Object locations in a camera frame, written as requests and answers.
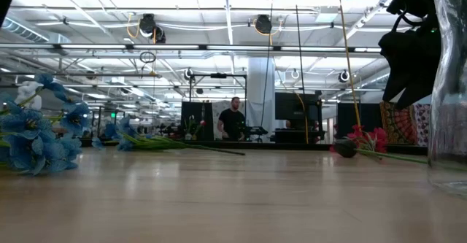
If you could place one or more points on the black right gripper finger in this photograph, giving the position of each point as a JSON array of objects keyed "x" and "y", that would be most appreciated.
[
  {"x": 394, "y": 82},
  {"x": 416, "y": 88}
]

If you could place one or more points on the clear glass vase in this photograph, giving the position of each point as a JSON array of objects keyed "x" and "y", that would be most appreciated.
[{"x": 448, "y": 108}]

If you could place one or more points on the red artificial flower bunch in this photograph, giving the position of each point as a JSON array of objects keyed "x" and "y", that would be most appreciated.
[{"x": 379, "y": 135}]

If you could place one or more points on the blue artificial flower bunch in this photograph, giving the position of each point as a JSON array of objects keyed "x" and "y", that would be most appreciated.
[
  {"x": 29, "y": 126},
  {"x": 126, "y": 145}
]

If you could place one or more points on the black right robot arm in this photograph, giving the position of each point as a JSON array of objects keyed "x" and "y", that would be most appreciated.
[{"x": 419, "y": 2}]

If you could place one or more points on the black robot arm on stand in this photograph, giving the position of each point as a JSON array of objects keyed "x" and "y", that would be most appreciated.
[{"x": 253, "y": 130}]

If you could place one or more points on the flowers in small vase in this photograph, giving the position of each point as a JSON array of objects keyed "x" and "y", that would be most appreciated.
[{"x": 191, "y": 126}]

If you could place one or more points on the purple white patterned cloth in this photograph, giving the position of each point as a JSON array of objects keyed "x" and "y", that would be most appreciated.
[{"x": 422, "y": 126}]

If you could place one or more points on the red orange patterned tapestry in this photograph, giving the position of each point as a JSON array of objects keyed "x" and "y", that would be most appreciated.
[{"x": 397, "y": 126}]

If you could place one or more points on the black partition panel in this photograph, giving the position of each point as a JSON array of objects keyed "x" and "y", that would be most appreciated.
[
  {"x": 365, "y": 115},
  {"x": 193, "y": 111}
]

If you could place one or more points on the black monitor screen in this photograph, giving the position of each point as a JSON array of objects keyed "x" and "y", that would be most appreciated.
[{"x": 292, "y": 106}]

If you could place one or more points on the white square pillar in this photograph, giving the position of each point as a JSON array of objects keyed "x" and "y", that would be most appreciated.
[{"x": 255, "y": 89}]

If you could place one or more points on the person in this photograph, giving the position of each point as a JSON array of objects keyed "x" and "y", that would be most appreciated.
[{"x": 231, "y": 120}]

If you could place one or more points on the long ceiling light strip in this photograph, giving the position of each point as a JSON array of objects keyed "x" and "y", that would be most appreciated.
[{"x": 164, "y": 47}]

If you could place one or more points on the black gantry frame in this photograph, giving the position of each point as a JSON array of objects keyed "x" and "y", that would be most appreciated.
[{"x": 219, "y": 76}]

